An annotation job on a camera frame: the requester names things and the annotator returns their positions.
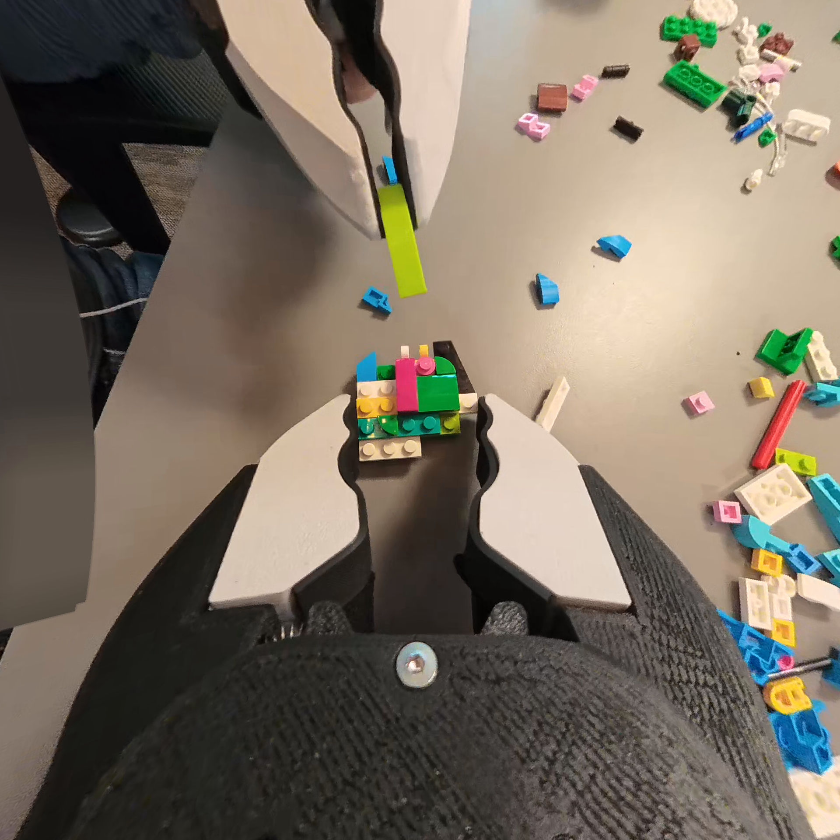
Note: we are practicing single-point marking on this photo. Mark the yellow small brick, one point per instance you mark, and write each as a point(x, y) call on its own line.
point(761, 387)

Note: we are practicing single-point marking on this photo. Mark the blue bracket brick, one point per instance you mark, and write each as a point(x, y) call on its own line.
point(376, 300)

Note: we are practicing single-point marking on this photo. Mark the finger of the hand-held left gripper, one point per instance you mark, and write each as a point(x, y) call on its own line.
point(430, 85)
point(295, 85)

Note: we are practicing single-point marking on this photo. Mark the light blue arch brick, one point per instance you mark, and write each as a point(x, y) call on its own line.
point(825, 392)

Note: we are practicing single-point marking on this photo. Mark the pile of blue white bricks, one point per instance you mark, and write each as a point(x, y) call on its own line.
point(794, 656)

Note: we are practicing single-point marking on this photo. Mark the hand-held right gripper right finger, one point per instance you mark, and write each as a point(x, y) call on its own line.
point(544, 518)

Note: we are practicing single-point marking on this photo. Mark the brown small brick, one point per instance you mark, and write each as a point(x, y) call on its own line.
point(687, 47)

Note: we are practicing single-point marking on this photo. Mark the black cylinder piece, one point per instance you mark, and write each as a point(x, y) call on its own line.
point(628, 128)
point(615, 71)

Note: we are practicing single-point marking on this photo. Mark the person's left hand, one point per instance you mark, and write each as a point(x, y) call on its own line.
point(358, 82)

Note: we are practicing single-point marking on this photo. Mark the white studded brick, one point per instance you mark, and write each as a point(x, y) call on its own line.
point(820, 358)

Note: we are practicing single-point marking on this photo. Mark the blue thin bar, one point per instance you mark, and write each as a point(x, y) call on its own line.
point(753, 128)

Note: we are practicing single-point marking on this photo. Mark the clear curly piece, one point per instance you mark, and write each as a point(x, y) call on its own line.
point(778, 154)

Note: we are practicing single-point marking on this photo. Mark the white small stud piece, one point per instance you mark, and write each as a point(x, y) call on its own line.
point(753, 179)

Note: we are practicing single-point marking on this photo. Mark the colourful brick assembly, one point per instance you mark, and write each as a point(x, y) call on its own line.
point(420, 394)

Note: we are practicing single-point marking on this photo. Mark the grey desk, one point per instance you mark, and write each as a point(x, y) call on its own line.
point(656, 315)

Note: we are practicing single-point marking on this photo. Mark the green studded plate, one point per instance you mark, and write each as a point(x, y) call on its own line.
point(694, 82)
point(689, 29)

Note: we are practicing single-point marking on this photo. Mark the pink small tile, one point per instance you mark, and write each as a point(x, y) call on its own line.
point(727, 512)

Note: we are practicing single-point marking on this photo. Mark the black office chair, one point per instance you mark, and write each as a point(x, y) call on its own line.
point(151, 98)

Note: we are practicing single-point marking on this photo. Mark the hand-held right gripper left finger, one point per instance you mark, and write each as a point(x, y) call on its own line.
point(289, 518)

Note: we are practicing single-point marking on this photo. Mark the green bracket brick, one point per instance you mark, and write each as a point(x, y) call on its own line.
point(784, 351)

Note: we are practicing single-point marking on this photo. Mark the white round flower plate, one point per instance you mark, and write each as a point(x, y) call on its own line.
point(713, 11)

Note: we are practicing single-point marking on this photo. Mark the pink small plate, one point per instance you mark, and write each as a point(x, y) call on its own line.
point(698, 403)

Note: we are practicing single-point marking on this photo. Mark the lime green long plate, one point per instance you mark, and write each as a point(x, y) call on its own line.
point(401, 249)

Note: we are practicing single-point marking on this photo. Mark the brown square tile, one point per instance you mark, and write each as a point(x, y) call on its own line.
point(552, 97)

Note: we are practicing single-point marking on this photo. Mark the lime small plate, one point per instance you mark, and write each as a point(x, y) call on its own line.
point(795, 461)

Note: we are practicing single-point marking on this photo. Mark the white rounded brick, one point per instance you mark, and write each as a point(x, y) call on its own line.
point(806, 124)

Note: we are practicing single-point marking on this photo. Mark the pink hollow brick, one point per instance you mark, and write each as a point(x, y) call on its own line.
point(584, 86)
point(533, 126)

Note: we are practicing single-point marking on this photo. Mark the red long bar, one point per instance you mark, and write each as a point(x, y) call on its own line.
point(779, 425)

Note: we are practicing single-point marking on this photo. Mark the teal long slope brick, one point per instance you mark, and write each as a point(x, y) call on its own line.
point(828, 502)

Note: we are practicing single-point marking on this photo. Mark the blue slope brick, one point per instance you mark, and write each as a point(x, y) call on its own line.
point(546, 290)

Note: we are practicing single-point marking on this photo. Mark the light blue curved brick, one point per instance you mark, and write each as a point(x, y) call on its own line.
point(754, 531)

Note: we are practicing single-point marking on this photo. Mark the person's leg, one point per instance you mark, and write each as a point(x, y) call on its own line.
point(124, 289)

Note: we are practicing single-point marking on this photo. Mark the white long plate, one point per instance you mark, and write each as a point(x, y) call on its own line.
point(552, 403)

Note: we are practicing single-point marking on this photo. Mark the white square plate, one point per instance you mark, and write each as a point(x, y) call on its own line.
point(773, 493)

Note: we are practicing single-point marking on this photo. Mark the small blue brick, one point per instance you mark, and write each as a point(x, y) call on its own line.
point(389, 169)

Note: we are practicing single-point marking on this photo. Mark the heap of small mixed bricks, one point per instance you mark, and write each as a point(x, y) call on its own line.
point(754, 72)

